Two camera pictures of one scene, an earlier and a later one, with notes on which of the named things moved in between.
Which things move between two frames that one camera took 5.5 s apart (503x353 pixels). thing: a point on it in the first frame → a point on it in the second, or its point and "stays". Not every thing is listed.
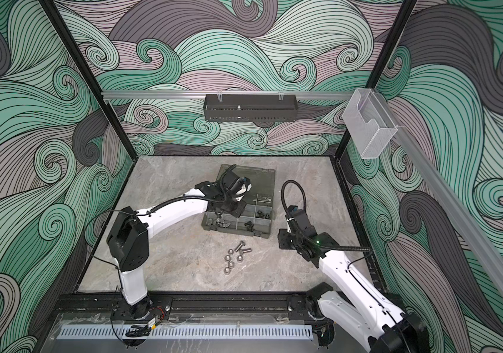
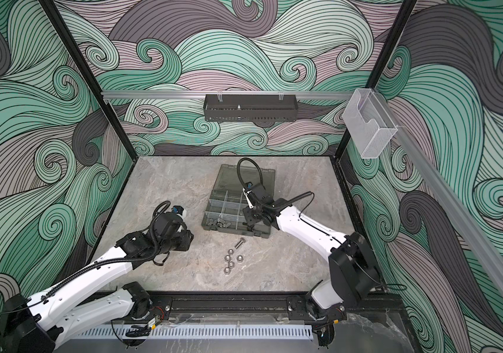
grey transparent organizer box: [257, 216] stays
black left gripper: [242, 206] → [187, 240]
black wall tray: [250, 107] stays
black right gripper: [282, 236] → [249, 220]
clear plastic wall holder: [370, 123] stays
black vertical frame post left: [110, 107] stays
